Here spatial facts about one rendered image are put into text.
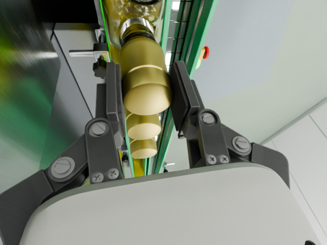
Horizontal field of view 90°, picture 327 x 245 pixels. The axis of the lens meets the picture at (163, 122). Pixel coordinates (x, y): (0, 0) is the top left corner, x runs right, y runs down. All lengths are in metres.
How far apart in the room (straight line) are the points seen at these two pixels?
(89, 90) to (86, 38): 0.16
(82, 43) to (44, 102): 0.21
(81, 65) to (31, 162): 0.30
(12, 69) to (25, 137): 0.07
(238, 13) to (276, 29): 0.24
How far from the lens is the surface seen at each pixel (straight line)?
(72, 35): 0.43
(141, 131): 0.16
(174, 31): 0.42
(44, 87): 0.27
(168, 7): 0.30
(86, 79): 0.50
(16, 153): 0.21
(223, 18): 0.83
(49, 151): 0.33
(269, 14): 0.94
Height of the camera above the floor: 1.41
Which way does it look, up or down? 31 degrees down
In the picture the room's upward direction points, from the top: 168 degrees clockwise
